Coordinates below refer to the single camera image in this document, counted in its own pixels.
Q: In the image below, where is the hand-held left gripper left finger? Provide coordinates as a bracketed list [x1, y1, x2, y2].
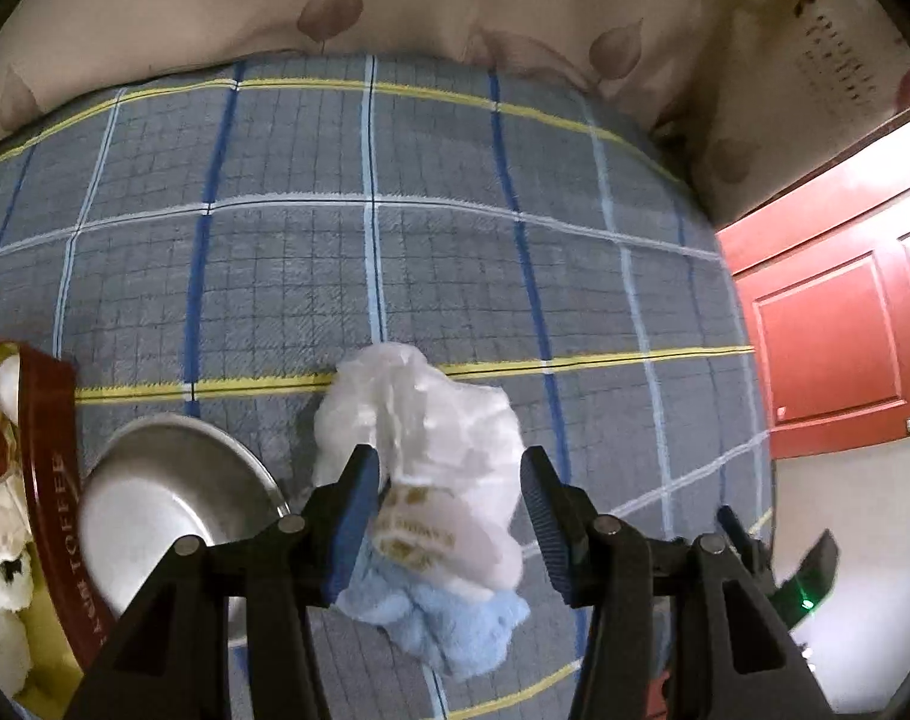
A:
[65, 444, 385, 720]

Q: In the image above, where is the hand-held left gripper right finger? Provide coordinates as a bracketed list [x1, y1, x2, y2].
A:
[519, 446, 834, 720]

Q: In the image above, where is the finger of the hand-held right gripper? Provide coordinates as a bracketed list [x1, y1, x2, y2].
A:
[770, 529, 842, 627]
[716, 506, 774, 593]

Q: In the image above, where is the light blue fluffy towel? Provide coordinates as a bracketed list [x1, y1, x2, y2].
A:
[342, 551, 531, 680]

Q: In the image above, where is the white printed plastic bag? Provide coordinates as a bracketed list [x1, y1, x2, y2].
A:
[312, 341, 527, 593]

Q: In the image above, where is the red and gold tin box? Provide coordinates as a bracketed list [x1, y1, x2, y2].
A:
[0, 341, 126, 710]

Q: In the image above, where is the white sock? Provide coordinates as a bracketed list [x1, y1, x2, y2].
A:
[0, 480, 32, 563]

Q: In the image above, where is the stainless steel bowl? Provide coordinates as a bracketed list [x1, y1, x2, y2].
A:
[78, 412, 291, 646]

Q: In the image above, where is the red panelled door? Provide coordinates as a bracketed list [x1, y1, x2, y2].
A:
[716, 109, 910, 460]

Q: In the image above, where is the grey plaid bed sheet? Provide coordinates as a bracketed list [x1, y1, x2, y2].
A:
[0, 52, 774, 720]

